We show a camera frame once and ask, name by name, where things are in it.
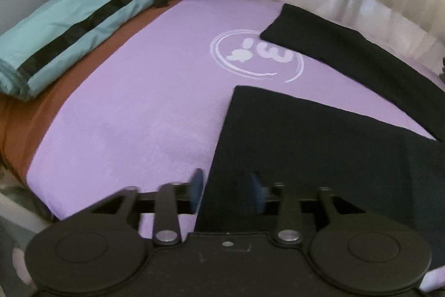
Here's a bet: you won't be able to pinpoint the black pants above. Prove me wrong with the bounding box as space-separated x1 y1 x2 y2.
195 4 444 265

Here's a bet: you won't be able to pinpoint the purple bed sheet with logo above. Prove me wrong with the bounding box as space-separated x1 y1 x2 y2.
13 0 445 294

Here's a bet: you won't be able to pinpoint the brown bed cover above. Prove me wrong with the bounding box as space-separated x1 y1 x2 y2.
1 0 182 186

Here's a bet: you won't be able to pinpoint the teal pillow with black stripe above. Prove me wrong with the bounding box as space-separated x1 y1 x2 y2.
1 0 170 102

